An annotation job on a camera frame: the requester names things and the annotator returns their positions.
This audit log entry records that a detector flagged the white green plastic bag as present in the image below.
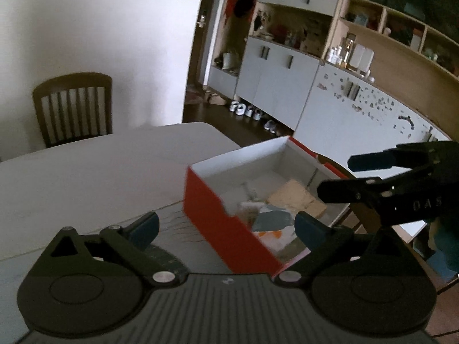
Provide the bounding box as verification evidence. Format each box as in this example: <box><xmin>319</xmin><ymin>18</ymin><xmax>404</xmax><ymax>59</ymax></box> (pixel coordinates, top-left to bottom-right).
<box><xmin>236</xmin><ymin>201</ymin><xmax>296</xmax><ymax>253</ymax></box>

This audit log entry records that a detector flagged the tan bread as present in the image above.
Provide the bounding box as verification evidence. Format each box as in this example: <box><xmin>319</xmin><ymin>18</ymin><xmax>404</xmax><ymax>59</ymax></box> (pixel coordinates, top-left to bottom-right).
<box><xmin>267</xmin><ymin>179</ymin><xmax>327</xmax><ymax>219</ymax></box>

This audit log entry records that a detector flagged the red white cardboard box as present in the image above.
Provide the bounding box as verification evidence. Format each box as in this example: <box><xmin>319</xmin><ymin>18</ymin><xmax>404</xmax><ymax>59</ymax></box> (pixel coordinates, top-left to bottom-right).
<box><xmin>184</xmin><ymin>137</ymin><xmax>351</xmax><ymax>276</ymax></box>

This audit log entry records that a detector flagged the dark wooden chair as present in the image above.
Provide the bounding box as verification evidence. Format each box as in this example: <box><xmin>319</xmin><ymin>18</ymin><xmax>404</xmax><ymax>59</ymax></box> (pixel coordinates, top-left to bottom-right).
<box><xmin>32</xmin><ymin>72</ymin><xmax>113</xmax><ymax>148</ymax></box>

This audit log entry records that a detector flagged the dark wooden door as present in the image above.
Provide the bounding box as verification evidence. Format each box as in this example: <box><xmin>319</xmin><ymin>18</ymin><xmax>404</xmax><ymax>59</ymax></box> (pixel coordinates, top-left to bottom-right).
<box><xmin>186</xmin><ymin>0</ymin><xmax>220</xmax><ymax>92</ymax></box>

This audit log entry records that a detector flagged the white wall cabinet unit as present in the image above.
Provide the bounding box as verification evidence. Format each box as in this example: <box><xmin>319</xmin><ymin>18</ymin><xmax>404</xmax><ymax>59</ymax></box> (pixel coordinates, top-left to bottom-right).
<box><xmin>208</xmin><ymin>0</ymin><xmax>459</xmax><ymax>152</ymax></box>

